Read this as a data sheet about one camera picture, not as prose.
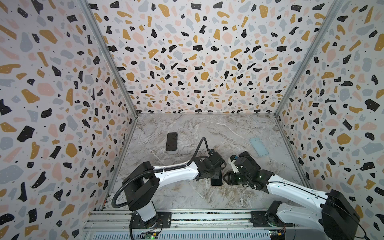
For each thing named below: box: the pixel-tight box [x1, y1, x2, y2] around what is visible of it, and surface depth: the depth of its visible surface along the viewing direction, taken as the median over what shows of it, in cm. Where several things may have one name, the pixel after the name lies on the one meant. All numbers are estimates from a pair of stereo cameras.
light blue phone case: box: [249, 137, 269, 157], surface depth 106 cm
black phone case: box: [165, 132, 178, 151], surface depth 108 cm
